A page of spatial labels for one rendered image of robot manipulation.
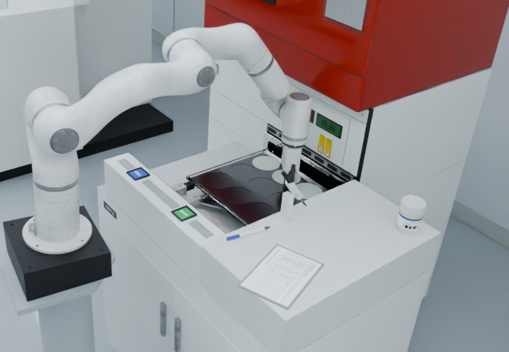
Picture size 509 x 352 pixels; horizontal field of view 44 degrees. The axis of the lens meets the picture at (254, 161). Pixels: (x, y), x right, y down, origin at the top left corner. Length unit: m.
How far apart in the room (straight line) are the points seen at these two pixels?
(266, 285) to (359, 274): 0.26
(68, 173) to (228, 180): 0.64
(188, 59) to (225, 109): 0.94
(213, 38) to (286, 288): 0.70
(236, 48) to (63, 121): 0.50
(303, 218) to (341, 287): 0.31
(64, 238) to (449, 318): 1.94
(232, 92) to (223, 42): 0.78
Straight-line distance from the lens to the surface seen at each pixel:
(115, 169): 2.10
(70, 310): 2.00
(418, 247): 1.90
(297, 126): 2.00
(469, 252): 3.63
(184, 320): 2.02
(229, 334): 1.82
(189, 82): 1.66
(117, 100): 1.67
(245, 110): 2.48
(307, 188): 2.16
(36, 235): 1.89
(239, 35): 1.76
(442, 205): 2.75
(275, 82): 1.87
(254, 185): 2.15
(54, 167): 1.73
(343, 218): 1.93
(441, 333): 3.09
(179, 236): 1.86
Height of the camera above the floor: 2.06
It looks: 31 degrees down
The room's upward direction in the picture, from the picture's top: 5 degrees clockwise
